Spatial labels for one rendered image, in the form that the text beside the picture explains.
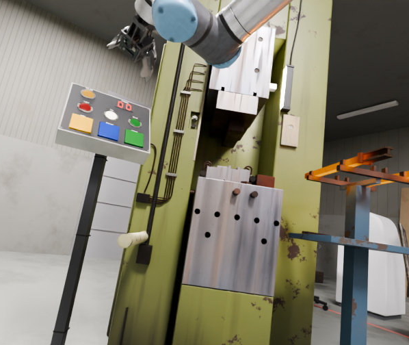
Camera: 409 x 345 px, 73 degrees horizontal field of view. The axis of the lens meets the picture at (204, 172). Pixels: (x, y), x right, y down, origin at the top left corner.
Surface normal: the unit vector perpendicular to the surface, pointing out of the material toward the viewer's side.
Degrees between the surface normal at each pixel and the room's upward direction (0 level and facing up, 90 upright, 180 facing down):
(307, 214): 90
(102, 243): 90
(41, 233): 90
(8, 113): 90
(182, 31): 159
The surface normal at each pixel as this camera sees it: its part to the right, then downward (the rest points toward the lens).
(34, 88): 0.57, -0.08
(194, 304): 0.07, -0.19
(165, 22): 0.06, 0.87
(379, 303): -0.81, -0.23
